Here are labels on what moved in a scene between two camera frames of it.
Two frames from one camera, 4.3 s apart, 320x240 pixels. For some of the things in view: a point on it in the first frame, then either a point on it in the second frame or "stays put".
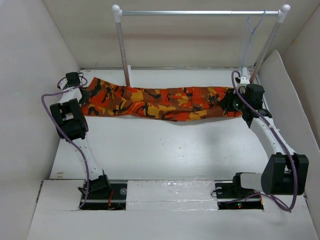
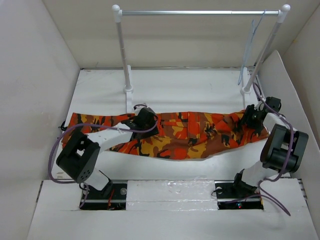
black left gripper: (85, 98) → (150, 133)
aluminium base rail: (117, 198) stays put
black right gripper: (226, 102) → (246, 117)
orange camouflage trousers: (162, 103) → (179, 136)
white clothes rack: (282, 11) stays put
